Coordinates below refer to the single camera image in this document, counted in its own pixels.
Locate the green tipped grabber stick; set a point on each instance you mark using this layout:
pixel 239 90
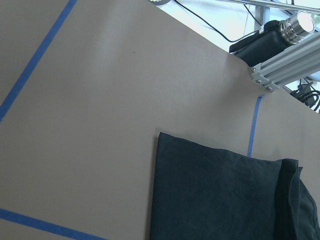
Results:
pixel 262 3

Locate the black printed t-shirt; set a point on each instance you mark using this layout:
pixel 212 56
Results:
pixel 203 193

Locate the aluminium frame post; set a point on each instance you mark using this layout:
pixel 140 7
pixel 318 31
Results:
pixel 294 63

